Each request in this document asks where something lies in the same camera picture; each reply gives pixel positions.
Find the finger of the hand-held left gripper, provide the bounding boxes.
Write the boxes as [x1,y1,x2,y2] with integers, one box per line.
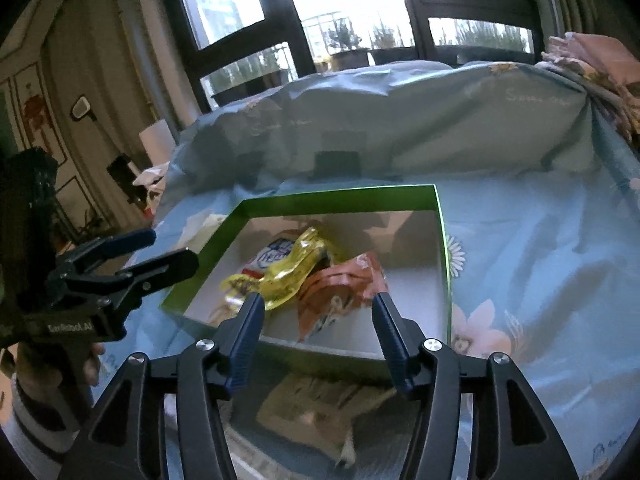
[52,229,157,281]
[65,247,200,309]

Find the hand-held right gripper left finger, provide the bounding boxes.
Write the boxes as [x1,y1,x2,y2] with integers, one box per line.
[57,291,266,480]

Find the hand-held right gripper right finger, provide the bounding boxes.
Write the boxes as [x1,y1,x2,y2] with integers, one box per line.
[371,291,581,480]

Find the green cardboard box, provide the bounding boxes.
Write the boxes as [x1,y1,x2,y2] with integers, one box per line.
[159,184,453,381]

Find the person's left hand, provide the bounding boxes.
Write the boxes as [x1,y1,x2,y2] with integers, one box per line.
[83,342,107,387]

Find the pale flat snack packet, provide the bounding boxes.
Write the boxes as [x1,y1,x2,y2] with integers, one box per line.
[187,214,232,252]

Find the white plastic bag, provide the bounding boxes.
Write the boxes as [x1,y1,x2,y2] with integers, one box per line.
[132,162,171,221]

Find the beige paper snack packet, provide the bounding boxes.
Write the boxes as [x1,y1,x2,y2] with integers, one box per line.
[257,375,396,466]

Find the orange snack packet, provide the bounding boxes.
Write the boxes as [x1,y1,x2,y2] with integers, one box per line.
[295,252,390,343]

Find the yellow snack packet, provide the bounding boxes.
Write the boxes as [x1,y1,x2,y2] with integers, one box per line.
[220,226,333,311]

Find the white paper roll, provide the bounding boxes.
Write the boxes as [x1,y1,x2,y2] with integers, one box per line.
[139,120,176,166]

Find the white blue snack packet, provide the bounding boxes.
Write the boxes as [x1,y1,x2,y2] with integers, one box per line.
[242,237,301,276]

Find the blue floral bed sheet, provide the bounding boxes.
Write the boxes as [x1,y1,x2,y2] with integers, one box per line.
[115,160,640,480]

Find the blue folded quilt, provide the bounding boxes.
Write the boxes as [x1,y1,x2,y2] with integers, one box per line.
[165,60,608,196]

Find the black-framed window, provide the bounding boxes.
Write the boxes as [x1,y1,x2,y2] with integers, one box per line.
[152,0,546,111]

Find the outdoor potted plant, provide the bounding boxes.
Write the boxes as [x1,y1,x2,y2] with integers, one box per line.
[370,22,418,66]
[325,17,371,72]

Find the pink folded cloth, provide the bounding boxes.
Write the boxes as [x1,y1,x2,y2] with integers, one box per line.
[542,32,640,148]

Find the white wall-mounted device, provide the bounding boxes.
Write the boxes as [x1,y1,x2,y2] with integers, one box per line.
[70,99,97,123]

